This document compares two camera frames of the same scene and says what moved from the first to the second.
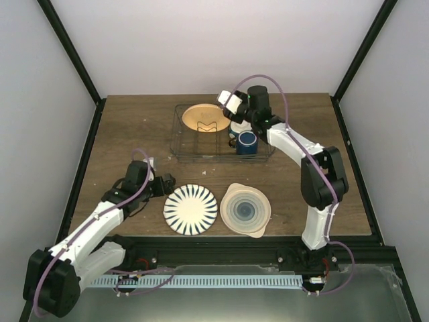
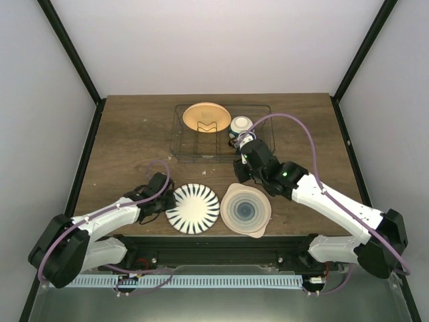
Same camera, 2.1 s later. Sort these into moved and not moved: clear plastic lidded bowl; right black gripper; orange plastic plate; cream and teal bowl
Moved: right black gripper
Not moved: cream and teal bowl; orange plastic plate; clear plastic lidded bowl
